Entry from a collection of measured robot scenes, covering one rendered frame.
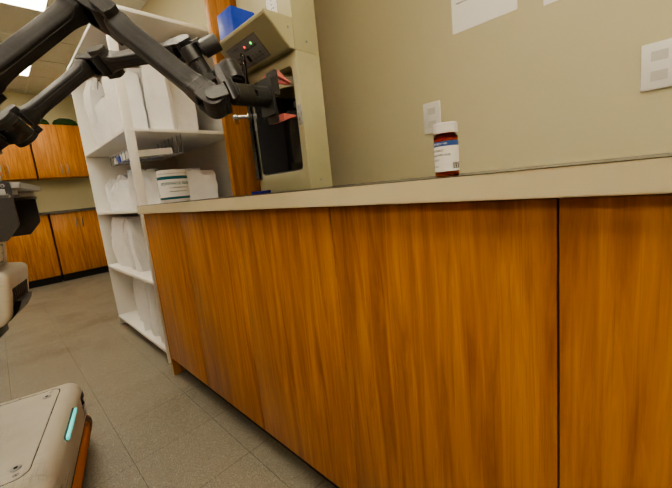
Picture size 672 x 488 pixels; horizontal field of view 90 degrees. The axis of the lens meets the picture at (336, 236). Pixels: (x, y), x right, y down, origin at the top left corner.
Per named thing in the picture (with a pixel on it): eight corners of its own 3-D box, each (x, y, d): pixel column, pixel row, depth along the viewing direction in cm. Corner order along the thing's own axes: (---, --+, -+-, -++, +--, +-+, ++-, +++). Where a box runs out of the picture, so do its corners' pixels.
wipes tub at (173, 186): (184, 201, 171) (179, 171, 168) (195, 200, 161) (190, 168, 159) (157, 204, 161) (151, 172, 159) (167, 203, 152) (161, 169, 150)
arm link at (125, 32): (101, 33, 95) (80, -3, 85) (117, 22, 97) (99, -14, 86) (218, 127, 93) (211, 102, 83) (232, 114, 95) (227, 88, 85)
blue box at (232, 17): (243, 48, 133) (240, 23, 131) (257, 38, 126) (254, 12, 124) (220, 42, 126) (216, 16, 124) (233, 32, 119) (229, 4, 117)
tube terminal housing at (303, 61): (305, 188, 161) (285, 14, 149) (356, 183, 138) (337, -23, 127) (261, 193, 144) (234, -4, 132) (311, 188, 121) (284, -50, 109)
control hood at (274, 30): (245, 77, 137) (241, 51, 135) (295, 49, 114) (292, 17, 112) (218, 72, 129) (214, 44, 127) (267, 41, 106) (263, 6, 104)
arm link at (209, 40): (188, 62, 122) (174, 37, 115) (216, 47, 123) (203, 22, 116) (197, 74, 115) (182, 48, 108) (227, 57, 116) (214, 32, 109)
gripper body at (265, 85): (275, 75, 95) (252, 72, 90) (280, 113, 97) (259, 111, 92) (262, 82, 100) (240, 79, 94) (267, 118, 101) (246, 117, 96)
